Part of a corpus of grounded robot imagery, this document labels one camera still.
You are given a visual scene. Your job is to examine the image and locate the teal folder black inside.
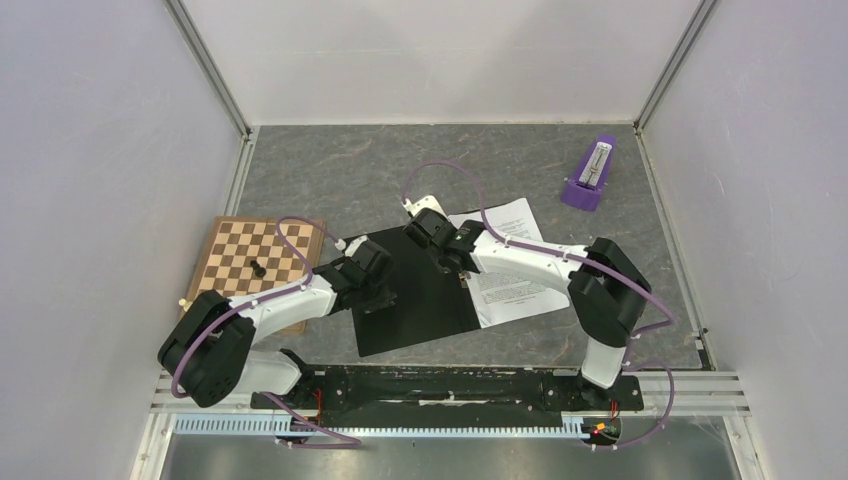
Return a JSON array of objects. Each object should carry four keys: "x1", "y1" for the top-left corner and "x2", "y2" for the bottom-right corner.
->
[{"x1": 352, "y1": 227, "x2": 481, "y2": 357}]

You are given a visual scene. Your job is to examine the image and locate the printed paper sheet top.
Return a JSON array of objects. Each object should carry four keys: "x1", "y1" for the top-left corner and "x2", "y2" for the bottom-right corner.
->
[{"x1": 466, "y1": 198, "x2": 570, "y2": 328}]

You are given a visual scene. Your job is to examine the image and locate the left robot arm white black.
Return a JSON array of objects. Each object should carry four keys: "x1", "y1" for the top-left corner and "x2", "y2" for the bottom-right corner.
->
[{"x1": 157, "y1": 236, "x2": 395, "y2": 408}]

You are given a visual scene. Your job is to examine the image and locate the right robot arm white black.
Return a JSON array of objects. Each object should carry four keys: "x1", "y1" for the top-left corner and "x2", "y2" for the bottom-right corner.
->
[{"x1": 404, "y1": 204, "x2": 655, "y2": 408}]

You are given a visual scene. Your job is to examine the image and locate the black chess piece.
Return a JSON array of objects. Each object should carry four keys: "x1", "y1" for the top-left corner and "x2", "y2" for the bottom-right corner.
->
[{"x1": 249, "y1": 260, "x2": 267, "y2": 278}]

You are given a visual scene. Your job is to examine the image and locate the wooden chessboard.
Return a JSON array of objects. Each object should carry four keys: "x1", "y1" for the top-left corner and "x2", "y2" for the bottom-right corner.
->
[{"x1": 183, "y1": 216, "x2": 306, "y2": 302}]

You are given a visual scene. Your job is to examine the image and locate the purple metronome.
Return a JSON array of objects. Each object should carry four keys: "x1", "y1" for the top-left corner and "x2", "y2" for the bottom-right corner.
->
[{"x1": 560, "y1": 134, "x2": 617, "y2": 212}]

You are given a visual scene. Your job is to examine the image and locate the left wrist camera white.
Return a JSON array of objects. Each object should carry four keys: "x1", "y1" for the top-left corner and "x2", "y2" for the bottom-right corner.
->
[{"x1": 335, "y1": 235, "x2": 369, "y2": 257}]

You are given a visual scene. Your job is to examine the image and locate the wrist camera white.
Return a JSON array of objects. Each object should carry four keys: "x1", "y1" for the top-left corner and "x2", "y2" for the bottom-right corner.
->
[
  {"x1": 402, "y1": 195, "x2": 447, "y2": 217},
  {"x1": 335, "y1": 235, "x2": 369, "y2": 257}
]

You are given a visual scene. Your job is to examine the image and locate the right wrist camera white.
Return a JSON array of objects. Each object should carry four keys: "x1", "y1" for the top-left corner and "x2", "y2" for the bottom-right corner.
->
[{"x1": 402, "y1": 195, "x2": 447, "y2": 217}]

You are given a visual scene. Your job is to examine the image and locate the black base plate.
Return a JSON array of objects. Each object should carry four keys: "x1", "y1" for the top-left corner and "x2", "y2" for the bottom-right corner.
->
[{"x1": 281, "y1": 365, "x2": 644, "y2": 428}]

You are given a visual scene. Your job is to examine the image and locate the white toothed cable duct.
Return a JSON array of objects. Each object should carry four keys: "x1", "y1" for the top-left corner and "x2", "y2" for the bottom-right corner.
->
[{"x1": 173, "y1": 413, "x2": 589, "y2": 440}]

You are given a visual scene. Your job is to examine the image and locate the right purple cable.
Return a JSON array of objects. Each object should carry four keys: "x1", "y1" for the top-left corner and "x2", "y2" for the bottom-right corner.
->
[{"x1": 401, "y1": 160, "x2": 677, "y2": 452}]

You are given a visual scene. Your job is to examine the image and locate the aluminium frame rail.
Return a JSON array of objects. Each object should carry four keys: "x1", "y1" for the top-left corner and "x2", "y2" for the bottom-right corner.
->
[{"x1": 149, "y1": 371, "x2": 751, "y2": 417}]

